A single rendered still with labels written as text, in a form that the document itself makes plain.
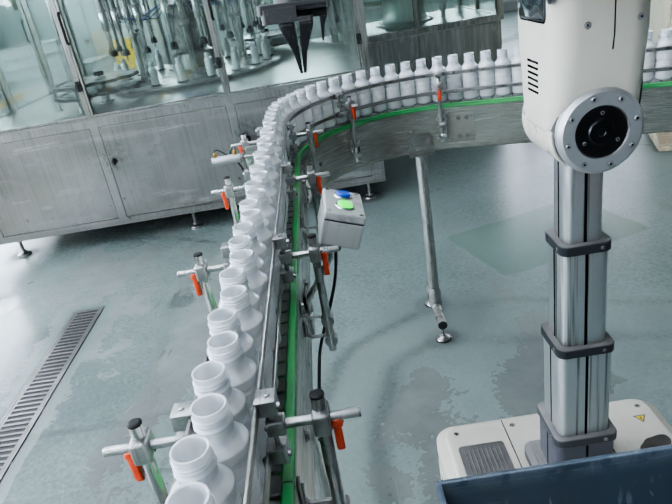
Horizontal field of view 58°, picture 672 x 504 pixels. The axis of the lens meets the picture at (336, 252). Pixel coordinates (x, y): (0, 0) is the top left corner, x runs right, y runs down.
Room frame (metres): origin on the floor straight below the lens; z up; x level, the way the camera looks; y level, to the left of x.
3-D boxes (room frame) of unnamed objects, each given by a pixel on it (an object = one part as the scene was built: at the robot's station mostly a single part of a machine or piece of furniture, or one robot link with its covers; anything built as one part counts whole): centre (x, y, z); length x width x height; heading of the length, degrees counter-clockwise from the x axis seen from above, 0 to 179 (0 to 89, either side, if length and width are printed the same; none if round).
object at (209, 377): (0.55, 0.16, 1.08); 0.06 x 0.06 x 0.17
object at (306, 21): (0.94, 0.01, 1.44); 0.07 x 0.07 x 0.09; 88
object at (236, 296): (0.72, 0.14, 1.08); 0.06 x 0.06 x 0.17
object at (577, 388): (1.16, -0.51, 0.49); 0.13 x 0.13 x 0.40; 89
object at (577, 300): (1.16, -0.51, 0.74); 0.11 x 0.11 x 0.40; 89
